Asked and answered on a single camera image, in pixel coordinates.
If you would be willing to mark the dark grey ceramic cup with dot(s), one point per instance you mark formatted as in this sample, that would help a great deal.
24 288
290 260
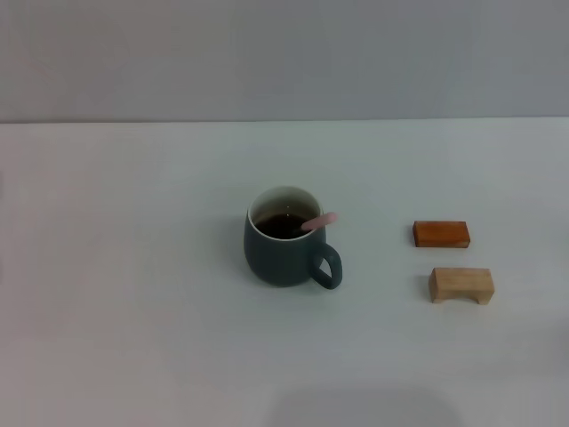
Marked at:
275 262

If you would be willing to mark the dark coffee liquid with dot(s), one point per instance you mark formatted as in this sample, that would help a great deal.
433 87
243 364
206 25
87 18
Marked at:
275 224

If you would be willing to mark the dark brown wooden block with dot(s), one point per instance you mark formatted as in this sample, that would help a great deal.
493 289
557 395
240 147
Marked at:
440 233

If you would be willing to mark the light wooden arch block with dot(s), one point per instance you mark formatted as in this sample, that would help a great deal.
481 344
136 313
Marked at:
462 282

